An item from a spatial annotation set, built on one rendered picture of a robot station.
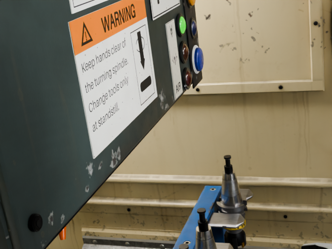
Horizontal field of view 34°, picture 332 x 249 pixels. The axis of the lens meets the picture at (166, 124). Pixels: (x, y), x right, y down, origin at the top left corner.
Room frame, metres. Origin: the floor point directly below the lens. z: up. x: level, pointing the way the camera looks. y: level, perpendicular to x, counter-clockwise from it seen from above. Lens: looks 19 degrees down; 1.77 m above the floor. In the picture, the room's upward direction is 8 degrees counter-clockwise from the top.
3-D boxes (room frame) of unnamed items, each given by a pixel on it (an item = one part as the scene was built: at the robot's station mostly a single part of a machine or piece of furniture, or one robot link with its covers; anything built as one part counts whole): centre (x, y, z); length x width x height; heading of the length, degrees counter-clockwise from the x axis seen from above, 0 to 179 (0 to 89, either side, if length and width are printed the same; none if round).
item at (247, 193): (1.06, -0.13, 1.21); 0.07 x 0.05 x 0.01; 70
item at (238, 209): (1.01, -0.12, 1.21); 0.06 x 0.06 x 0.03
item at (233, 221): (0.96, -0.10, 1.21); 0.07 x 0.05 x 0.01; 70
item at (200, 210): (0.81, -0.04, 1.31); 0.02 x 0.02 x 0.03
